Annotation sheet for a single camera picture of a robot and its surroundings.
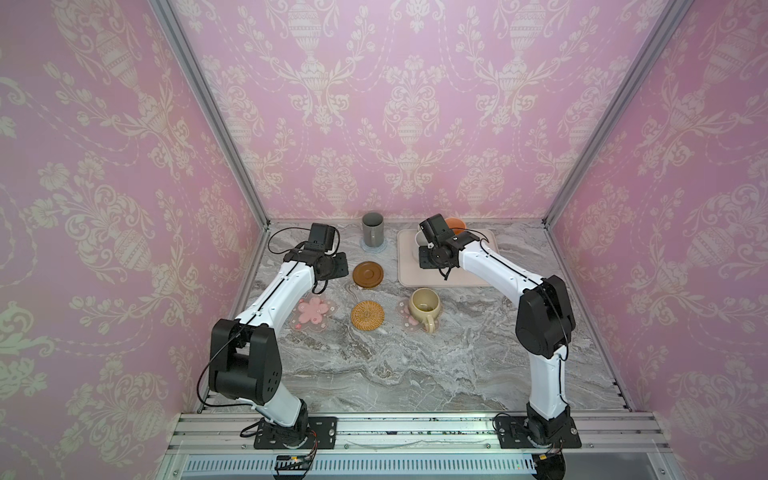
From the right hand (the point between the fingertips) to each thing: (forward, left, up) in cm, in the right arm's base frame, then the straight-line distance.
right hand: (428, 257), depth 95 cm
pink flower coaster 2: (-16, +7, -12) cm, 21 cm away
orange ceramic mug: (+23, -14, -8) cm, 28 cm away
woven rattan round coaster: (-14, +20, -11) cm, 27 cm away
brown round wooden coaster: (+3, +20, -12) cm, 23 cm away
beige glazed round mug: (-11, +2, -10) cm, 15 cm away
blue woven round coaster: (+14, +18, -11) cm, 25 cm away
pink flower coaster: (-13, +38, -11) cm, 41 cm away
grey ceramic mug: (+15, +18, -1) cm, 23 cm away
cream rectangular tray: (+1, +5, -10) cm, 11 cm away
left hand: (-5, +27, +3) cm, 27 cm away
